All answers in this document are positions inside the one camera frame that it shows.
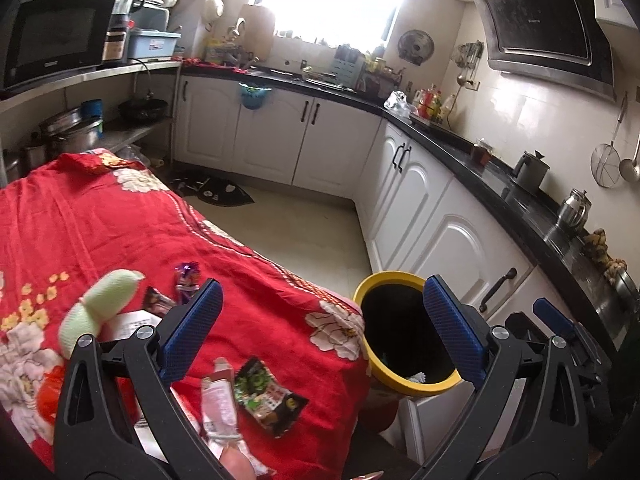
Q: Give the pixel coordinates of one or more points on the black range hood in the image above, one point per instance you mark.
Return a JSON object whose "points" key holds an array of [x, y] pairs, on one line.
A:
{"points": [[554, 40]]}

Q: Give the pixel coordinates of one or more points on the white red snack bag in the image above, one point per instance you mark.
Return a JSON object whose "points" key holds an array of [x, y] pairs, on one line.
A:
{"points": [[123, 325]]}

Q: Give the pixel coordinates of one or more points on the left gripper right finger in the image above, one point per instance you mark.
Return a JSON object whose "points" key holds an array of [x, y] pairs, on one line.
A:
{"points": [[525, 419]]}

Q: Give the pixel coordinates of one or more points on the steel kettle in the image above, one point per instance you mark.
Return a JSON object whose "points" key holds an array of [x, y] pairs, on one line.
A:
{"points": [[574, 211]]}

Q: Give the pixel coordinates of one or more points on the green black snack wrapper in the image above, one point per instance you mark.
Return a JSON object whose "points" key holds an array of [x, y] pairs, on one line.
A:
{"points": [[274, 407]]}

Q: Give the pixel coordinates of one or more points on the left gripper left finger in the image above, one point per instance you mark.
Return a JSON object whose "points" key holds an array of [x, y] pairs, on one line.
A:
{"points": [[93, 435]]}

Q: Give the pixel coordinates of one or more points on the wire mesh strainer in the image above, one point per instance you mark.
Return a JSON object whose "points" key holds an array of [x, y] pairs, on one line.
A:
{"points": [[605, 160]]}

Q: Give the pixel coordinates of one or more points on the yellow trash bin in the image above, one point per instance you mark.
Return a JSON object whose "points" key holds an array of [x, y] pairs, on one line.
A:
{"points": [[405, 351]]}

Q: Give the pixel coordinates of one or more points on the ginger root pile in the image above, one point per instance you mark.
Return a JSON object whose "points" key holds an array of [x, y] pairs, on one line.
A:
{"points": [[595, 248]]}

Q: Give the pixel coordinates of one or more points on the blue plastic storage box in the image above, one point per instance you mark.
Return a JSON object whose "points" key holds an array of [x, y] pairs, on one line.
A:
{"points": [[152, 44]]}

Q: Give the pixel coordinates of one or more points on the dark candy bar wrapper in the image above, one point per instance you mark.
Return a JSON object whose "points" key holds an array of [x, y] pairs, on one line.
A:
{"points": [[157, 303]]}

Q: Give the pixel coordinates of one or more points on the pink white wrapper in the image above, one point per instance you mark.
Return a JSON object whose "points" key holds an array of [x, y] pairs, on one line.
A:
{"points": [[221, 427]]}

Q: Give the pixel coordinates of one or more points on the purple candy wrapper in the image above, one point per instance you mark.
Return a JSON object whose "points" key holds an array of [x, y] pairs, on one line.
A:
{"points": [[187, 281]]}

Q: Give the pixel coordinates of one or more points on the white plastic bag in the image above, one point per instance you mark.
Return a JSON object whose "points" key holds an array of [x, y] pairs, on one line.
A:
{"points": [[397, 105]]}

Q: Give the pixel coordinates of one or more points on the teal hanging basket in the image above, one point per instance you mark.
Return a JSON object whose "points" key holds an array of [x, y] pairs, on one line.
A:
{"points": [[251, 97]]}

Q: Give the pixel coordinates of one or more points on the grey metal pot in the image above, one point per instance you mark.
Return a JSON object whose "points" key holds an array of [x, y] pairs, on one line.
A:
{"points": [[530, 171]]}

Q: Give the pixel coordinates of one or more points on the green white plush toy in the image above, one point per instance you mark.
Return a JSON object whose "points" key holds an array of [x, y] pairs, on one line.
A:
{"points": [[101, 302]]}

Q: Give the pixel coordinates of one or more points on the wall exhaust fan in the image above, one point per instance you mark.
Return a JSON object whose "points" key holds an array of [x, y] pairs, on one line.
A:
{"points": [[415, 47]]}

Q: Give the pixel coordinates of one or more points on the black frying pan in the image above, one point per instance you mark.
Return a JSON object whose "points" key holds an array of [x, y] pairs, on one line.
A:
{"points": [[143, 111]]}

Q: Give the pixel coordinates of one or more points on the red floral tablecloth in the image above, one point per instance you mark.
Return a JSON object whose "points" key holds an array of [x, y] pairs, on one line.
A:
{"points": [[69, 223]]}

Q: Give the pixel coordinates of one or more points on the black microwave oven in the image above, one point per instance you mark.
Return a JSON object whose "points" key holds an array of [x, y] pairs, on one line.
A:
{"points": [[51, 36]]}

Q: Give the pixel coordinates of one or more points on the steel pots on shelf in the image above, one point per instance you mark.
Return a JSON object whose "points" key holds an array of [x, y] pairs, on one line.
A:
{"points": [[68, 132]]}

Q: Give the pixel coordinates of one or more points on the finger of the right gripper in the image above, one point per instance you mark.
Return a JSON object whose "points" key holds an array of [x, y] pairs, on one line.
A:
{"points": [[554, 318]]}

